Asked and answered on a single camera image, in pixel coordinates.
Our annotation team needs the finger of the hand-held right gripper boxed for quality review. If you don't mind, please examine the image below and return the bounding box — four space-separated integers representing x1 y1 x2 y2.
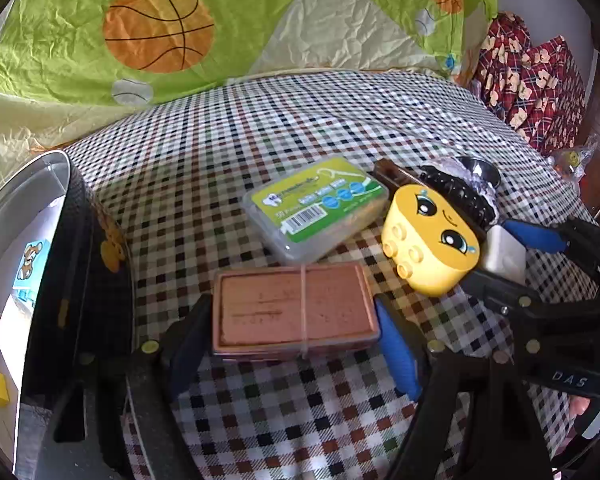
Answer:
502 216 600 306
462 270 600 326

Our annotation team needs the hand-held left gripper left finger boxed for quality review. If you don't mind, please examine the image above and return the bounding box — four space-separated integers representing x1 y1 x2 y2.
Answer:
45 294 215 480

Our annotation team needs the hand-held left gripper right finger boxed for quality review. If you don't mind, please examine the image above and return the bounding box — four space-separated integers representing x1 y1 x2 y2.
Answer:
375 296 556 480

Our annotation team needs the white charger plug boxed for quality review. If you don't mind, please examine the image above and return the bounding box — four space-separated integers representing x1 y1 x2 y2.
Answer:
480 224 527 281

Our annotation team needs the yellow face toy block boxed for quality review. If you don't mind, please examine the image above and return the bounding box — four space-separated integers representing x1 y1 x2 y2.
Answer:
382 184 488 297

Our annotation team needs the brown case with rubber band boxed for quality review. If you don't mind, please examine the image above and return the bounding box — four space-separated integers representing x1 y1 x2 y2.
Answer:
211 261 381 361

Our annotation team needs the round metal cookie tin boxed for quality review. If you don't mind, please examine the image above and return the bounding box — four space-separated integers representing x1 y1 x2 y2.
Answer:
0 149 136 480

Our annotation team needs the brown translucent comb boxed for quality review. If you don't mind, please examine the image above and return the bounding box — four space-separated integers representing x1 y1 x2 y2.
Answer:
372 159 423 192

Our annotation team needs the green floss pick box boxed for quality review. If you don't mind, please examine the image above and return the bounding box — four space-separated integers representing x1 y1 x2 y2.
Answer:
242 156 390 266

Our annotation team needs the person's right hand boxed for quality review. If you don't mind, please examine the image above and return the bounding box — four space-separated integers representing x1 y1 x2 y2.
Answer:
570 394 600 441

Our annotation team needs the yellow toy in clear bag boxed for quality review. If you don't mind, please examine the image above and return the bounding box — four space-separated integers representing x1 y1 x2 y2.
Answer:
550 140 598 181

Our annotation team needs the black ridged object with foil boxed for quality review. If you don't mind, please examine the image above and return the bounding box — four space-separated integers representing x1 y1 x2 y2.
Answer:
419 164 498 228

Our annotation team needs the small shiny metal object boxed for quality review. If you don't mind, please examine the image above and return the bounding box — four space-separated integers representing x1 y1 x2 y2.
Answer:
437 156 501 191

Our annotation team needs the red plaid teddy print cloth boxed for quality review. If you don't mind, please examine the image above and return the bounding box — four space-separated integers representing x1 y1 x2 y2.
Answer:
472 10 588 156

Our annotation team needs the checkered tablecloth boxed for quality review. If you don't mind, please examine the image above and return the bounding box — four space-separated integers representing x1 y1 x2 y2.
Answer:
62 70 600 480

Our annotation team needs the green basketball print sheet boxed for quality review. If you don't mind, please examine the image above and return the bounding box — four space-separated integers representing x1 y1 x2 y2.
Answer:
0 0 501 211

